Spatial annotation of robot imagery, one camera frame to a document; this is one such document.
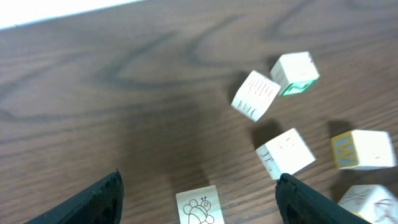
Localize wooden block green L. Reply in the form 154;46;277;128
270;51;320;96

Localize wooden block green 4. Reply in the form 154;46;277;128
231;70;281;122

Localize wooden block red A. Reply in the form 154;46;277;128
338;185;397;224

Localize wooden block yellow W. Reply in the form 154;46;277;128
256;128;316;180

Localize wooden block green J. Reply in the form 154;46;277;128
331;129;397;170

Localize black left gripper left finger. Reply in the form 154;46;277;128
26;170;124;224

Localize wooden block bee picture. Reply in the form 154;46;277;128
176;185;224;224

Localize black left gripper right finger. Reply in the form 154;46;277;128
275;173;369;224

